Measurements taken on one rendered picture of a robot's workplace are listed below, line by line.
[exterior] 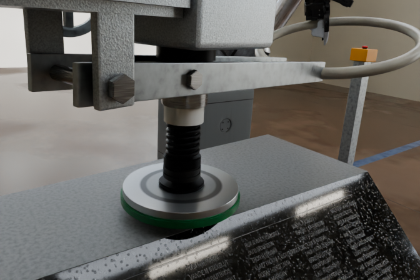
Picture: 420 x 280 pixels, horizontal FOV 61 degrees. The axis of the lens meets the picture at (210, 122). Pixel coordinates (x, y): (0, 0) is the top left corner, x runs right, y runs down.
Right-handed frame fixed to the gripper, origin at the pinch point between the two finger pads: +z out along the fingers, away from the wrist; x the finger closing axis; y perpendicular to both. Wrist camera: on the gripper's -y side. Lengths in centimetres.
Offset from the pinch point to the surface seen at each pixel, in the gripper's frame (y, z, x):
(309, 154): 10, 16, 50
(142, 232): 40, -2, 95
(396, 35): -202, 198, -585
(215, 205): 28, -3, 91
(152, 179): 41, -4, 84
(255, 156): 24, 12, 56
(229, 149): 32, 12, 52
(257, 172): 23, 9, 66
